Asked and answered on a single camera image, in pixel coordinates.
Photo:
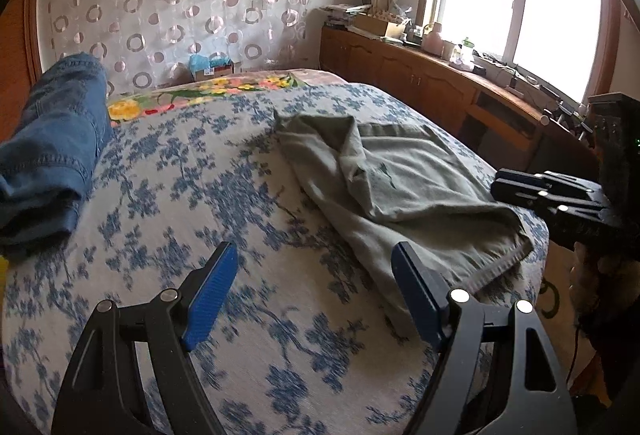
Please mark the colourful floral pillow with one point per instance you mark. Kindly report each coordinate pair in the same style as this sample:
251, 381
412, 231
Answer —
220, 87

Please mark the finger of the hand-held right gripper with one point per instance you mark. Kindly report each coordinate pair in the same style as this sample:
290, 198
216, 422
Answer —
540, 207
530, 178

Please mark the grey-green pants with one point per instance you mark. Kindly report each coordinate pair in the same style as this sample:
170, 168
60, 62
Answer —
400, 175

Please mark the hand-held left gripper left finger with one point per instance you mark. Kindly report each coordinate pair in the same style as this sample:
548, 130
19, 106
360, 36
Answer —
215, 295

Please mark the long wooden cabinet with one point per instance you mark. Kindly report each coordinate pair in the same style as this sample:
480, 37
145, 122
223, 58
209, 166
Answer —
400, 65

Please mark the blue plastic bag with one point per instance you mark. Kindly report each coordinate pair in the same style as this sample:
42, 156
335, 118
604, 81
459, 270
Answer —
205, 62

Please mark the person's right forearm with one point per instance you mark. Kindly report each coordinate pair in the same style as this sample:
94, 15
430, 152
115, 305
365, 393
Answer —
612, 355

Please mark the small cardboard box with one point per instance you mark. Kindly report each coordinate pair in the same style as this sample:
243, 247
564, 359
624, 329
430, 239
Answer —
220, 72

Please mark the open cardboard box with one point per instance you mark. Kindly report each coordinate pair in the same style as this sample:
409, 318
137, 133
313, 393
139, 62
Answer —
372, 22

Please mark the person's right hand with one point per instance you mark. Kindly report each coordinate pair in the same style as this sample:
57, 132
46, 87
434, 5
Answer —
585, 280

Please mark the blue floral blanket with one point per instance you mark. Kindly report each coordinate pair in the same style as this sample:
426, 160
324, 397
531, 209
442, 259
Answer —
200, 195

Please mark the wooden headboard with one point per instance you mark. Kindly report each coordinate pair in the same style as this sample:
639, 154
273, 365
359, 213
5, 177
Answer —
20, 65

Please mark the blue jeans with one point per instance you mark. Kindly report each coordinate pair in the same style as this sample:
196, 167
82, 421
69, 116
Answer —
50, 140

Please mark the green capped bottle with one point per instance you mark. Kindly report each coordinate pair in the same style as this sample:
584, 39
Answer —
467, 51

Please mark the stack of papers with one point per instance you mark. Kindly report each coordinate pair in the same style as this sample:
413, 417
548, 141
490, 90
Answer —
345, 12

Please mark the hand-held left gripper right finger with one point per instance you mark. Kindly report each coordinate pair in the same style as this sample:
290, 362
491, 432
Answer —
415, 295

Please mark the pink bottle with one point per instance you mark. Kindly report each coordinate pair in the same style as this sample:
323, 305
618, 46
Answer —
433, 39

